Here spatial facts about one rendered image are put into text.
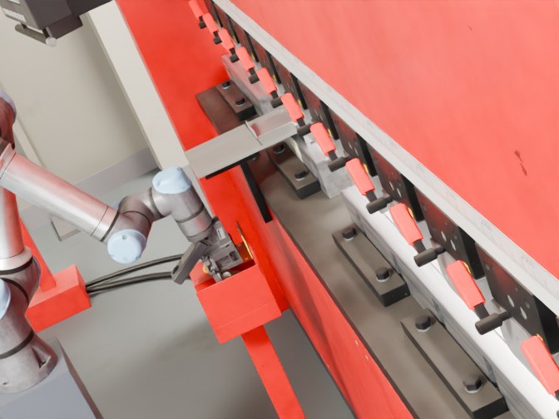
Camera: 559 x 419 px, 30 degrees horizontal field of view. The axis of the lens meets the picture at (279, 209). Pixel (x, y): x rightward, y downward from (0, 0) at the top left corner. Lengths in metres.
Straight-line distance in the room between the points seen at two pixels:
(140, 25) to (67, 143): 2.05
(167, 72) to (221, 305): 1.15
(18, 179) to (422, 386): 0.95
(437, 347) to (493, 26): 0.92
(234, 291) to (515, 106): 1.52
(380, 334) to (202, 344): 1.96
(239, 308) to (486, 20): 1.58
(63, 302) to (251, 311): 2.02
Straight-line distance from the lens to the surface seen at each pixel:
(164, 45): 3.33
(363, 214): 2.06
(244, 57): 2.38
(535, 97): 0.90
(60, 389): 2.44
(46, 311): 4.39
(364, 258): 2.05
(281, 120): 2.56
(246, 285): 2.40
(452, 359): 1.71
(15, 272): 2.47
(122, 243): 2.20
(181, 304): 4.08
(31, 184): 2.20
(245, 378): 3.51
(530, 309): 1.21
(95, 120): 5.28
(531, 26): 0.85
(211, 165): 2.48
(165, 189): 2.29
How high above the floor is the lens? 1.93
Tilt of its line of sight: 26 degrees down
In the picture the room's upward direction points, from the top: 23 degrees counter-clockwise
